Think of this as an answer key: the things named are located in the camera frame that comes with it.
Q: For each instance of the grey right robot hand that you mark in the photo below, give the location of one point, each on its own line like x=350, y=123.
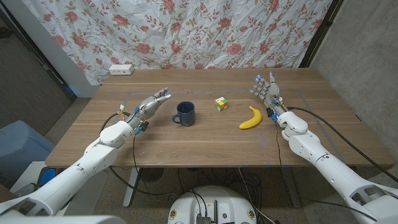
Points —
x=271, y=91

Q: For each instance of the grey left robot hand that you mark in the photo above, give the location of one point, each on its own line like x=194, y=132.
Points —
x=147, y=109

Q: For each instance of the dark blue mug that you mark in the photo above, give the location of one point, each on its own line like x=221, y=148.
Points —
x=186, y=116

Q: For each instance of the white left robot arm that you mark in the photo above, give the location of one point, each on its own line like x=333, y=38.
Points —
x=77, y=174

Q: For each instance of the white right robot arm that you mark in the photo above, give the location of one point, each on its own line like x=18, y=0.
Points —
x=335, y=174

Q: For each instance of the yellow toy banana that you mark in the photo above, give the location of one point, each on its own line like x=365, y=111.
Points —
x=253, y=121

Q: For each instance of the Rubik's cube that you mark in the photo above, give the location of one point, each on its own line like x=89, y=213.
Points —
x=221, y=104

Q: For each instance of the white power strip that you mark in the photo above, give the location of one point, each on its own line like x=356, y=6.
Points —
x=121, y=69

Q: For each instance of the black floor fan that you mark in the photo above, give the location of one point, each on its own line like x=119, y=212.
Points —
x=151, y=174

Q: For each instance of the black backdrop stand pole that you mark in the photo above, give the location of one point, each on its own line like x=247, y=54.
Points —
x=63, y=84
x=320, y=31

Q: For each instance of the white table leg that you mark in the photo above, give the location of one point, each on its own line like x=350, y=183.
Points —
x=130, y=186

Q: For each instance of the floral backdrop cloth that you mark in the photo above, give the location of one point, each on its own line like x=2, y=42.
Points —
x=186, y=31

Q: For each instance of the grey table leg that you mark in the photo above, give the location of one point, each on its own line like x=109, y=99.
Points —
x=292, y=189

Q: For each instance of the white robot torso base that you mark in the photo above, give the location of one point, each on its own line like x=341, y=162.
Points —
x=186, y=205

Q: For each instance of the blue black foot pedal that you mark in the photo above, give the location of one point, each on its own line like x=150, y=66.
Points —
x=46, y=175

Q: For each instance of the white floor board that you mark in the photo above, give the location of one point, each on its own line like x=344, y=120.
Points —
x=28, y=172

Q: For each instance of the white robot chest edge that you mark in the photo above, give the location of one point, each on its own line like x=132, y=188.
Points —
x=62, y=220

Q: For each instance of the grey sneaker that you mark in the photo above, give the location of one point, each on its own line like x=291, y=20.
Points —
x=25, y=189

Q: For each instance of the person's brown leg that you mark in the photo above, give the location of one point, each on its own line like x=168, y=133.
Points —
x=5, y=193

